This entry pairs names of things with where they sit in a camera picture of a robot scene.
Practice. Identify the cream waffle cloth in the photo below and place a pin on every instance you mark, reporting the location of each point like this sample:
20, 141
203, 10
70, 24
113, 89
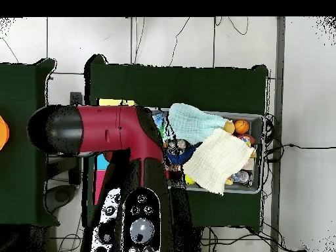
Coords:
218, 160

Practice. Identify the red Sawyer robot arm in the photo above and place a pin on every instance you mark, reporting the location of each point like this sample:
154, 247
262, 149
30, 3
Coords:
110, 128

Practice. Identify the wooden box with three holes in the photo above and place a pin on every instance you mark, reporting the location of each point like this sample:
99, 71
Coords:
113, 102

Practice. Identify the crushed silver can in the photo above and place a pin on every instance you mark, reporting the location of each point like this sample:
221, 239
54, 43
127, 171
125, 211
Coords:
181, 144

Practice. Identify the crushed bottle with blue label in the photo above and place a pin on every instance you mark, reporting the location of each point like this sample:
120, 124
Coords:
158, 120

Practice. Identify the blue fluffy cloth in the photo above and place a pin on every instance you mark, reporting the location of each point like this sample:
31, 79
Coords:
181, 157

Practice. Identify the mint waffle cloth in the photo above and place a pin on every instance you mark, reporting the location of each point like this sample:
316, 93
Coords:
194, 123

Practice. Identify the dark green table cloth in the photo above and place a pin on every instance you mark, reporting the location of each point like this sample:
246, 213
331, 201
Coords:
183, 86
21, 170

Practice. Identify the peach foam ball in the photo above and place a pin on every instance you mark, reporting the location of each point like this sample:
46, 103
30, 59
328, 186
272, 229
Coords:
229, 127

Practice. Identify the small orange basketball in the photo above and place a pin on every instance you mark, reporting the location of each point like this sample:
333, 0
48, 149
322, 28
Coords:
241, 126

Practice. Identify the colourful dotted cloth bag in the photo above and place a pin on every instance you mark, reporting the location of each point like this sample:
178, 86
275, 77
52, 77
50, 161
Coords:
246, 139

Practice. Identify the black upright panel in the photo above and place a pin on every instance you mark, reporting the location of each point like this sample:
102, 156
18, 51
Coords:
76, 98

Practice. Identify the grey round stand base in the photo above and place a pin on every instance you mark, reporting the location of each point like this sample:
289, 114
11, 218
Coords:
61, 195

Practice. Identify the orange object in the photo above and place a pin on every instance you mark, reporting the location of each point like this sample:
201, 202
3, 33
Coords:
4, 134

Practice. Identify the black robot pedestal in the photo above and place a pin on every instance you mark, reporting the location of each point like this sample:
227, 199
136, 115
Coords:
195, 241

